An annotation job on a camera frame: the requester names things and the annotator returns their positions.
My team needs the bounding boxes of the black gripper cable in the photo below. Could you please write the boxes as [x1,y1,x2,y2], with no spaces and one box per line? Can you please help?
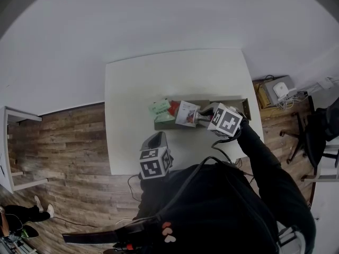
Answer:
[127,174,144,203]
[211,135,240,168]

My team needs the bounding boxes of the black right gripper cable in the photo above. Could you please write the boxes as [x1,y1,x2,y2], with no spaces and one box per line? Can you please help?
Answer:
[211,135,240,168]

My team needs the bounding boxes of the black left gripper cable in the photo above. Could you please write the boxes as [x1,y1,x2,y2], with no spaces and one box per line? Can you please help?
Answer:
[127,174,144,203]

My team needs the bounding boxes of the red small packet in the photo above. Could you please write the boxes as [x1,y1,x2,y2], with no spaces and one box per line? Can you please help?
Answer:
[167,101,182,116]

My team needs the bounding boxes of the green small packet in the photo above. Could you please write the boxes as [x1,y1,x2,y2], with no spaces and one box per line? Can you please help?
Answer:
[148,98,172,123]

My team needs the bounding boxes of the brown cardboard carton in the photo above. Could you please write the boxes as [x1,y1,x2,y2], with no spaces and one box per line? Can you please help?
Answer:
[253,79,274,110]

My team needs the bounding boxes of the person's right forearm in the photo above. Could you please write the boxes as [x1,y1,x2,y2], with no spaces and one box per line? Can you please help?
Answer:
[235,119,283,176]

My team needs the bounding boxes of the grey device box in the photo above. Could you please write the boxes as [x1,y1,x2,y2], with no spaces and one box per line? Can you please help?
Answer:
[264,75,297,106]

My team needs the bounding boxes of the white small packet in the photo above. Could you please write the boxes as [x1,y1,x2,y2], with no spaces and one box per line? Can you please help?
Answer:
[174,101,201,128]

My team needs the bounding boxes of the white router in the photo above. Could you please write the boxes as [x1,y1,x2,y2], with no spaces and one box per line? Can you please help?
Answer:
[272,81,291,98]

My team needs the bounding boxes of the white side desk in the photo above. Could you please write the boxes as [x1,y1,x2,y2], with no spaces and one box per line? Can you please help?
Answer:
[0,105,49,194]

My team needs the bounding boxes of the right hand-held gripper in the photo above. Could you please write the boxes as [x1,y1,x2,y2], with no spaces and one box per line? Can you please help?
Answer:
[198,102,244,139]

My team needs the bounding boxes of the person's black torso clothing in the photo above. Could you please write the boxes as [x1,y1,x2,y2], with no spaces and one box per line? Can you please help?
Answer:
[132,157,317,254]

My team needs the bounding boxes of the white table frame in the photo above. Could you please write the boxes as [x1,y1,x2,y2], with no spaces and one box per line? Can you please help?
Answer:
[304,141,339,184]

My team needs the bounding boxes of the shallow cardboard box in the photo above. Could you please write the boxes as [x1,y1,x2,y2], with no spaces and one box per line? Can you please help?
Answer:
[153,97,252,131]

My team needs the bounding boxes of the white wall power adapter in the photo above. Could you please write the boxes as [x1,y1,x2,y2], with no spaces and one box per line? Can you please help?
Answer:
[317,76,339,90]

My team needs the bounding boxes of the black office chair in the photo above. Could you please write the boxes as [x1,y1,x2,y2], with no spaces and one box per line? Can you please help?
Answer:
[279,95,339,182]

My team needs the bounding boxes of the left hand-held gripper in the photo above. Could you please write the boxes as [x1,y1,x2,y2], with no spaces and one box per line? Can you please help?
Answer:
[139,131,173,180]

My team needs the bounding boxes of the tangle of white cables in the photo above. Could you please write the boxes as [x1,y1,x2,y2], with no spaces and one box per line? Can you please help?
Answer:
[276,90,310,112]

